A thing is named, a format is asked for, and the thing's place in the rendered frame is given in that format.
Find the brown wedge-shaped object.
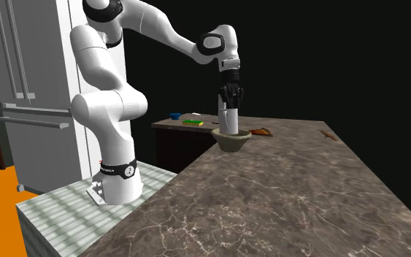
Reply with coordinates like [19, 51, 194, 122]
[248, 127, 274, 137]

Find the dark base cabinet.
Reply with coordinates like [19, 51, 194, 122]
[154, 127, 218, 174]

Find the grey-brown bowl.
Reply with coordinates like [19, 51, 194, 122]
[210, 128, 253, 153]

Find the white cylindrical cup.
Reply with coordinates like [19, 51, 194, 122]
[218, 93, 240, 136]

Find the pale green patterned robot stand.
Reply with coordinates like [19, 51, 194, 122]
[15, 161, 178, 257]

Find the white refrigerator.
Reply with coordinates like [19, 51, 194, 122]
[0, 0, 128, 196]

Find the thin brown stick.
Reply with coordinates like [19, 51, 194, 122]
[320, 129, 338, 142]

